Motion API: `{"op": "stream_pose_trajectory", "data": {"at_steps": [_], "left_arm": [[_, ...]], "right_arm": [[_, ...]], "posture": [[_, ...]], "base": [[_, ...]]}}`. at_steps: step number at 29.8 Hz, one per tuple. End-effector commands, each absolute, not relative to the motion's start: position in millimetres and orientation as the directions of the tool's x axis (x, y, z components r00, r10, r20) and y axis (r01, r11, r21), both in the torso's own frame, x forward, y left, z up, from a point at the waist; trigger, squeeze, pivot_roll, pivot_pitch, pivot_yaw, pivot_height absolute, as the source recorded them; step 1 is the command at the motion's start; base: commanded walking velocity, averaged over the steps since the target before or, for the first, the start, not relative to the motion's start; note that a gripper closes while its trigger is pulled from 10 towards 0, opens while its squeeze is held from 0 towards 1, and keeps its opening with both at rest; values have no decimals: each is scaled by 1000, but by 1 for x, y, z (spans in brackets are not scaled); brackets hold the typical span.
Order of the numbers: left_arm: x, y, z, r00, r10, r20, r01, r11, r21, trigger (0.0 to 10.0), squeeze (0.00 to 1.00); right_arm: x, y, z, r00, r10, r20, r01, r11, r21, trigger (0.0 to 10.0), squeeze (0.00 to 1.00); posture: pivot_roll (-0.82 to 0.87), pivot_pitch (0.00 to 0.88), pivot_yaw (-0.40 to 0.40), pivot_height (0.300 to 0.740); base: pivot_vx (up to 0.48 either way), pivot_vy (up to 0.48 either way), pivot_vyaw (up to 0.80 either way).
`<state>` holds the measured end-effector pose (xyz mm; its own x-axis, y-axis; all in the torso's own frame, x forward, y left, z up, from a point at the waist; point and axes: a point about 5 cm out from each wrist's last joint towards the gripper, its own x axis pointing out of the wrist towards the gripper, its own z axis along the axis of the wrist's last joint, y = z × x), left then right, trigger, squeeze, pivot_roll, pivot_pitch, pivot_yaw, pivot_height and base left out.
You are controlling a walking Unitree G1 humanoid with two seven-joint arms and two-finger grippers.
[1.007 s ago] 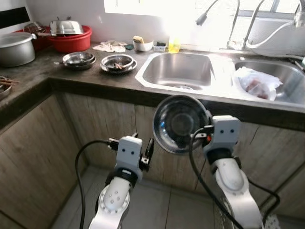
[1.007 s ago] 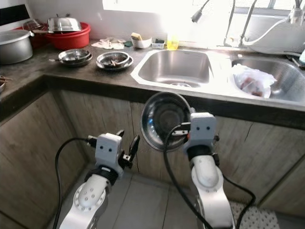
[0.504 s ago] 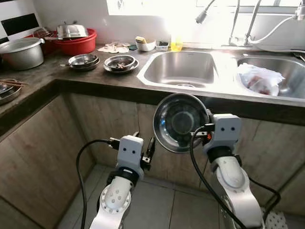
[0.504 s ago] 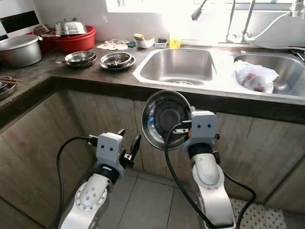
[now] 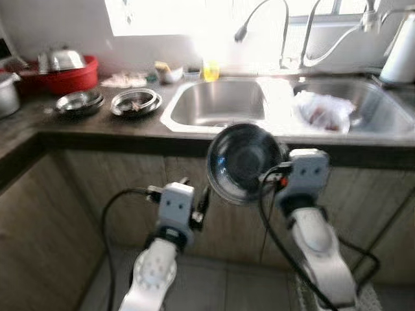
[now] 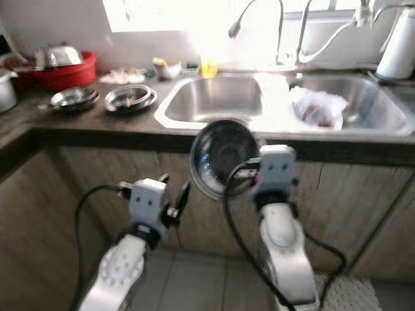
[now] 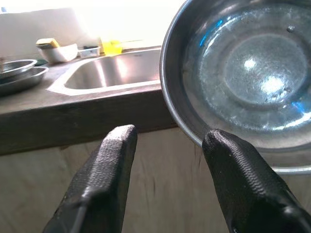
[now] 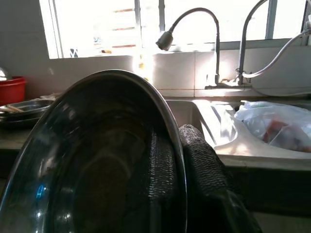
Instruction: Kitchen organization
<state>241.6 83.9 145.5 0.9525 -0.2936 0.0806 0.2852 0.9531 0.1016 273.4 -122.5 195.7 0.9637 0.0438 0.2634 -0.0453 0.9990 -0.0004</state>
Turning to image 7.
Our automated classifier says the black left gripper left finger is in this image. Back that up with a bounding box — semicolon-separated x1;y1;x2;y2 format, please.
42;124;138;233

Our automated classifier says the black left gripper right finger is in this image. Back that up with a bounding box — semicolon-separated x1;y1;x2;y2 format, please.
202;128;311;233

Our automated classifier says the steel bowl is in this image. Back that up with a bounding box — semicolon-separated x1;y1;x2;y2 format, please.
159;0;311;176
0;59;38;80

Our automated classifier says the wooden sink cabinet front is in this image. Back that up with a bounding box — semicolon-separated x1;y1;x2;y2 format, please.
0;126;311;233

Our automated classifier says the stainless steel sink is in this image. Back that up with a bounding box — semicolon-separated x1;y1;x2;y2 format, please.
46;47;164;97

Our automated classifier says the steel plate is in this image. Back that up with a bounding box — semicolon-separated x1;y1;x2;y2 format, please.
0;66;50;97

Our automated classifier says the small clear plastic box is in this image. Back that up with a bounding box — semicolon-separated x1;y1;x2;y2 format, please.
77;46;101;59

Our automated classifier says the yellow plastic container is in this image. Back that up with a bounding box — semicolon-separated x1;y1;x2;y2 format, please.
100;38;123;56

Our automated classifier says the white plastic sponge holder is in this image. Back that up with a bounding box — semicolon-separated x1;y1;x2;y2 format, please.
36;43;79;64

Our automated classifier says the yellow sponge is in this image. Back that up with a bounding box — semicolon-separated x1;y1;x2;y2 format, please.
35;38;61;49

